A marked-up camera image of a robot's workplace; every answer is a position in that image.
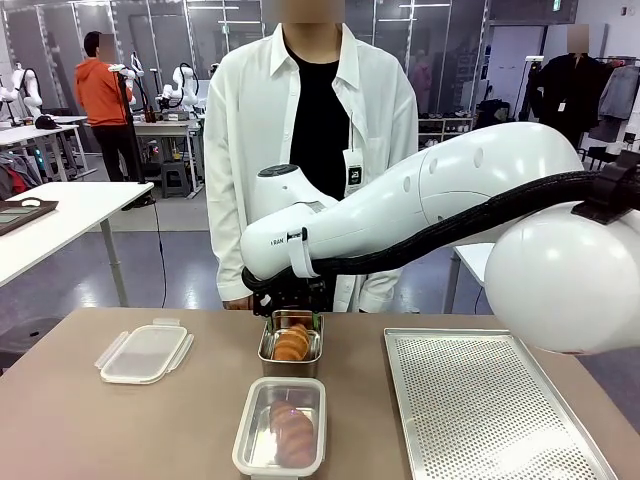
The clear plastic container lid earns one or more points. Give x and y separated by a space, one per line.
245 452
145 352

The small white side table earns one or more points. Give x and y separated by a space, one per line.
472 255

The grey plastic stool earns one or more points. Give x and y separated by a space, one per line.
176 178

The white background workbench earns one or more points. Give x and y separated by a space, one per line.
30 132

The black light stand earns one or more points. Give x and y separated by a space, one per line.
526 90

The black and white hang tag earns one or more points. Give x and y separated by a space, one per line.
354 175

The black tripod stand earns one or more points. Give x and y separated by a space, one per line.
131 130

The person in orange hoodie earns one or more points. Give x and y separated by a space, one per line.
100 95

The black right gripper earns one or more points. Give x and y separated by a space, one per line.
295 295

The dark brown tray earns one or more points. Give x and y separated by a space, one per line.
20 215

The black round stool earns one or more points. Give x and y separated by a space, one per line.
25 335

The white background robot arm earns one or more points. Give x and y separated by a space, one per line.
30 85
180 80

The person in white shirt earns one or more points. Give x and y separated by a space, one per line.
250 150

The hanging grey jacket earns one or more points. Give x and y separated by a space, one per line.
620 90

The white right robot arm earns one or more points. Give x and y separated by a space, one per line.
450 190

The person in pink coat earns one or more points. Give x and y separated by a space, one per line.
422 80

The white shoe rack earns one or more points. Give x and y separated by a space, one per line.
450 131

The perforated metal baking tray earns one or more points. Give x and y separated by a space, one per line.
475 410

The black cap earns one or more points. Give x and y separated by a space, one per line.
47 122

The golden brown croissant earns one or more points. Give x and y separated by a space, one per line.
292 430
290 345

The stainless steel container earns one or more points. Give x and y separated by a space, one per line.
257 425
290 369

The person's right hand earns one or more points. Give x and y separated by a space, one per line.
237 303

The pile of grey red clothes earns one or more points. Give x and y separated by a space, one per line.
15 175

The background desk with equipment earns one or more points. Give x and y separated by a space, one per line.
170 125

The person in black coat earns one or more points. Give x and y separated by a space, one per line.
560 100

